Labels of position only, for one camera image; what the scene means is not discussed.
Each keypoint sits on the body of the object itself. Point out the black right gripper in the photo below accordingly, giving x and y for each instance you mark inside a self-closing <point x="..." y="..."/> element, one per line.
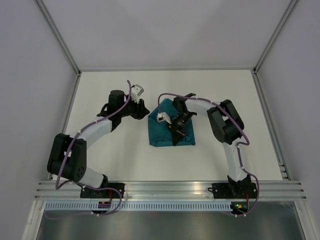
<point x="177" y="134"/>

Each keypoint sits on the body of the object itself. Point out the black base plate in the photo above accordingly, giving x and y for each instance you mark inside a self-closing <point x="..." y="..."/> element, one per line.
<point x="241" y="189"/>
<point x="115" y="190"/>

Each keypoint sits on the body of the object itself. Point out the aluminium frame left post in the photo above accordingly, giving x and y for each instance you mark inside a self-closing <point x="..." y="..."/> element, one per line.
<point x="57" y="35"/>

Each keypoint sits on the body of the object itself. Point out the white slotted cable duct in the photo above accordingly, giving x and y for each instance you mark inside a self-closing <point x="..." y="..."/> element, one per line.
<point x="158" y="206"/>

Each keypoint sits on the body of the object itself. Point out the aluminium frame right post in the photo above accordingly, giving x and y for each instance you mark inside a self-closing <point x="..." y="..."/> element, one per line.
<point x="275" y="34"/>

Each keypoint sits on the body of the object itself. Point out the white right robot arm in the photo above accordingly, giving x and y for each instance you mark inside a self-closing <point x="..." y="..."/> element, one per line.
<point x="225" y="122"/>

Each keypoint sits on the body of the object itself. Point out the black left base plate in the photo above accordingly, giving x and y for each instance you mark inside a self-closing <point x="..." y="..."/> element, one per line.
<point x="115" y="190"/>

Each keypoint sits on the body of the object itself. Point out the aluminium front rail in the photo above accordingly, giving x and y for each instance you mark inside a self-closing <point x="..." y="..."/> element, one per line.
<point x="281" y="190"/>

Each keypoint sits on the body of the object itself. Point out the aluminium frame post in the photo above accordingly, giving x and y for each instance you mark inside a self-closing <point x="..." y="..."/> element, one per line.
<point x="57" y="35"/>
<point x="275" y="34"/>

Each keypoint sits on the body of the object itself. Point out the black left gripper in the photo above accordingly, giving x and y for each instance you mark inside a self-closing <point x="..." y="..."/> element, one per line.
<point x="140" y="110"/>

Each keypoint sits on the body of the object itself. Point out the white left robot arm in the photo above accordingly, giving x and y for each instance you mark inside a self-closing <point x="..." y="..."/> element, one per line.
<point x="68" y="155"/>

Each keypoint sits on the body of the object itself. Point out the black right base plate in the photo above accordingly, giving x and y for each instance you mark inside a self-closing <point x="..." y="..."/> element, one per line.
<point x="241" y="189"/>

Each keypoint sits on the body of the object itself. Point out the teal cloth napkin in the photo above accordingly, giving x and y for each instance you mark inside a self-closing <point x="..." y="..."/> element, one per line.
<point x="158" y="132"/>

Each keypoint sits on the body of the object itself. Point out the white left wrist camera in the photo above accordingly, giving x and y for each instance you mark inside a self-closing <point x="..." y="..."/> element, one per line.
<point x="136" y="92"/>

